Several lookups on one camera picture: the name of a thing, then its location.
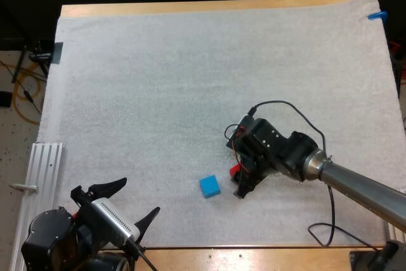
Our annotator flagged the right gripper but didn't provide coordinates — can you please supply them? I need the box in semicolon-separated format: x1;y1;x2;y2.
233;118;289;199

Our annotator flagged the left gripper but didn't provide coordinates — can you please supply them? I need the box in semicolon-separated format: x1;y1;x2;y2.
70;177;161;249

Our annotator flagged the red cube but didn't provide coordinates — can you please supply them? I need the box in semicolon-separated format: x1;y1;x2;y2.
228;164;244;179

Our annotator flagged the blue cube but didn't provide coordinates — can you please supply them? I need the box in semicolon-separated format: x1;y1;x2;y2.
199;175;221;199

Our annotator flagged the dark clamp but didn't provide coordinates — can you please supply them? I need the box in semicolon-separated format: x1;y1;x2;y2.
29;41;65;64

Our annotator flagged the blue clip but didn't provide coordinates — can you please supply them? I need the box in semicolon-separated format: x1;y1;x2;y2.
367;10;388;22

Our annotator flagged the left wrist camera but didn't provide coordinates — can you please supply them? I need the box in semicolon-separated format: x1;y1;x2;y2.
90;197;141;247

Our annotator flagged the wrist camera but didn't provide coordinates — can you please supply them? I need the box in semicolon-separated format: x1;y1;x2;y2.
90;197;141;247
226;114;254;150

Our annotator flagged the black left wrist camera cable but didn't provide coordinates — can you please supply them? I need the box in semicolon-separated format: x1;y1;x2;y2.
125;239;159;271

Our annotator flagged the thin black wire loop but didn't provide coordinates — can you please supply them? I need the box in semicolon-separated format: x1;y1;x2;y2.
224;123;244;141

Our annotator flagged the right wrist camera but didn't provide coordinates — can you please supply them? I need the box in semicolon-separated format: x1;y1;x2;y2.
226;114;254;150

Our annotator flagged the ribbed aluminium rail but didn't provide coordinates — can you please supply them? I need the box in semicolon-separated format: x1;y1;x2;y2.
11;142;67;271
384;220;406;246

